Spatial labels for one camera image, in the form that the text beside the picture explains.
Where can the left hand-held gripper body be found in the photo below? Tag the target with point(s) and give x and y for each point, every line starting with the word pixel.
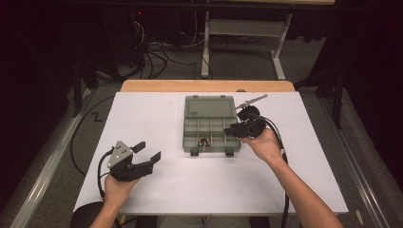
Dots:
pixel 119 156

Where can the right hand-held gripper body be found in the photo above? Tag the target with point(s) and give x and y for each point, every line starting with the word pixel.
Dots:
pixel 253 128

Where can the grey compartment storage box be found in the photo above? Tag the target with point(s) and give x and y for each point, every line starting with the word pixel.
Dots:
pixel 209 109

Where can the person's right hand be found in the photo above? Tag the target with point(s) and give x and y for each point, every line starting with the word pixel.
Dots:
pixel 266 147

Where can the person's left hand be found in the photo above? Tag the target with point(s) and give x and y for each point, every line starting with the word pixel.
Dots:
pixel 115 191

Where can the white table cover board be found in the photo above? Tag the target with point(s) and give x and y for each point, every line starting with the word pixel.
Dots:
pixel 152 120

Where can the wooden table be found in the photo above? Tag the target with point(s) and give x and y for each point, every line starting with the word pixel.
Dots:
pixel 206 85

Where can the black round stool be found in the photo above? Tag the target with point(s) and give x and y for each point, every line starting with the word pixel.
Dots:
pixel 84 217

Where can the black metal stand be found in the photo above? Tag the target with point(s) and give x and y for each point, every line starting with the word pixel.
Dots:
pixel 77 91
pixel 338 95

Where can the person's lap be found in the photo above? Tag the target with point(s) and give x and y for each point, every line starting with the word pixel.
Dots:
pixel 202 222

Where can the black computer tower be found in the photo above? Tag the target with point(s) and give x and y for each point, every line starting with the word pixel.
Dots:
pixel 138 31

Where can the yellow floor sticker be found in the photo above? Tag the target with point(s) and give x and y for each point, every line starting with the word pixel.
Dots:
pixel 360 217

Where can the aluminium floor rail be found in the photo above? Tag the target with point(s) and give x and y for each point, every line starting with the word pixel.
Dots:
pixel 50 164
pixel 355 158

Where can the white metal desk frame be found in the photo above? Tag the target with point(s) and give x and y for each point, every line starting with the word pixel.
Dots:
pixel 244 28

